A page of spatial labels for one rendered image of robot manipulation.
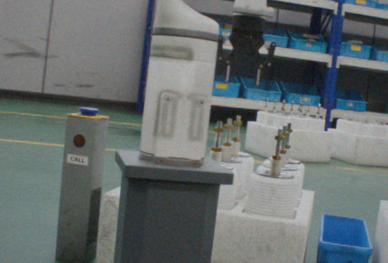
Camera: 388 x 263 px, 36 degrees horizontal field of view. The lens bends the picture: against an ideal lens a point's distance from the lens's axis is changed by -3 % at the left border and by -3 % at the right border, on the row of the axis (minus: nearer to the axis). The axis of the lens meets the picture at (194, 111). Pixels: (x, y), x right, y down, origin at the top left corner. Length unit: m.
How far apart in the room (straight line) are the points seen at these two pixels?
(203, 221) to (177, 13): 0.28
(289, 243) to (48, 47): 5.38
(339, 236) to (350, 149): 2.32
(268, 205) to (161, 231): 0.37
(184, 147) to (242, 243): 0.36
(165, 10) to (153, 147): 0.18
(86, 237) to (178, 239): 0.52
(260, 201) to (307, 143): 2.48
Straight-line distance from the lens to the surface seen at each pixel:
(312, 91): 6.40
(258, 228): 1.13
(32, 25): 6.36
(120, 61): 6.37
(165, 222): 0.82
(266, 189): 1.15
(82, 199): 1.30
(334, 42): 6.19
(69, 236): 1.33
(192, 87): 0.82
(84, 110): 1.30
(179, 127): 0.82
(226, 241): 1.14
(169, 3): 0.82
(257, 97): 5.93
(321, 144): 3.67
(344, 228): 1.55
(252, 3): 1.40
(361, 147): 3.82
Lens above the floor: 0.42
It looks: 3 degrees down
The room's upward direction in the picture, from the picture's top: 6 degrees clockwise
